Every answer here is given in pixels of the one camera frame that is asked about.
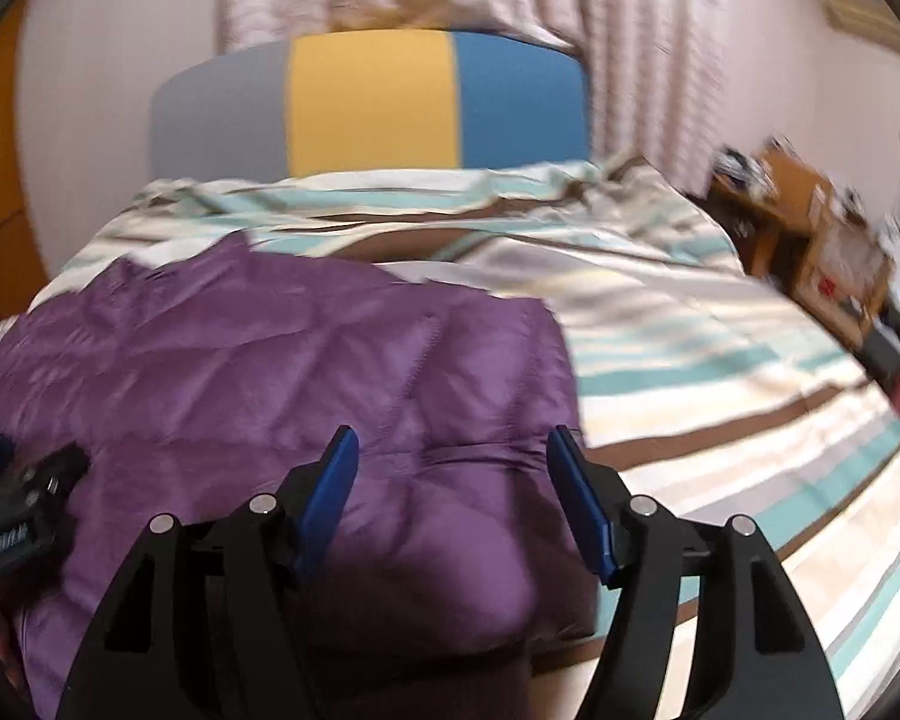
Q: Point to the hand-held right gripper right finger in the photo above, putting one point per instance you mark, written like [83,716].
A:
[581,499]

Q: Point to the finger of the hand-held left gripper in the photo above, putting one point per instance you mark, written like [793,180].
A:
[56,476]

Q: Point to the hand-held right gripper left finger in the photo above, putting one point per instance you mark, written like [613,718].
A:
[328,495]

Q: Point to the purple quilted down jacket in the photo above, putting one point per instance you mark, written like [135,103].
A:
[270,375]

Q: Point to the striped bed cover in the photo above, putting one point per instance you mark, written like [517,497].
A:
[682,360]

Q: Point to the orange wooden door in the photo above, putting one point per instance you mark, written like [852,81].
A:
[0,165]

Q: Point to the wooden cane chair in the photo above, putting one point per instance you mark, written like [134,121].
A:
[844,277]

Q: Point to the wooden desk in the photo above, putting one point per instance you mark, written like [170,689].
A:
[750,195]

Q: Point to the grey yellow blue headboard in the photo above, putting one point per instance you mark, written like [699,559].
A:
[375,97]

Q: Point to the white patterned curtain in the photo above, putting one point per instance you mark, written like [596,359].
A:
[645,30]

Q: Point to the wall air conditioner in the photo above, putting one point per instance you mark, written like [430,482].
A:
[866,19]

